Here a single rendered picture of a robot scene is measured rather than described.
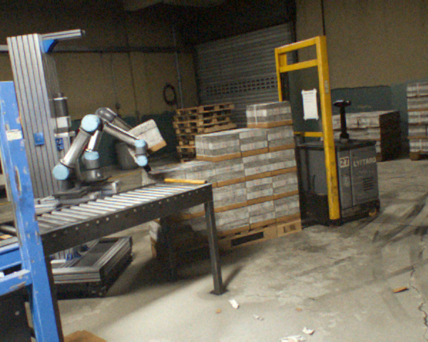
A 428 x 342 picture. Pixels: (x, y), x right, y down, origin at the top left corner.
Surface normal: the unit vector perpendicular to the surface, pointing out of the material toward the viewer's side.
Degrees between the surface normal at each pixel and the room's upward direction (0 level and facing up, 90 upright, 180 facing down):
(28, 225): 90
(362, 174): 90
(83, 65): 90
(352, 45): 90
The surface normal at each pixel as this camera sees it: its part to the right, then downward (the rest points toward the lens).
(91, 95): 0.72, 0.02
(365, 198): 0.43, 0.08
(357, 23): -0.68, 0.18
